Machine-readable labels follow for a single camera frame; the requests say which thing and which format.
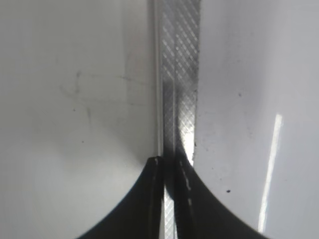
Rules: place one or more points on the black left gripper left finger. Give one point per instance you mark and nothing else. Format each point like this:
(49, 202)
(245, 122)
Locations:
(138, 214)

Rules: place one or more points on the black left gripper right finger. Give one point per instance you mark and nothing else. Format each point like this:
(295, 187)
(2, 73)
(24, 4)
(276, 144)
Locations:
(198, 213)

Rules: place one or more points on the white aluminium-framed whiteboard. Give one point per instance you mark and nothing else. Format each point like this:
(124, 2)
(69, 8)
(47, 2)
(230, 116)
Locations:
(238, 99)

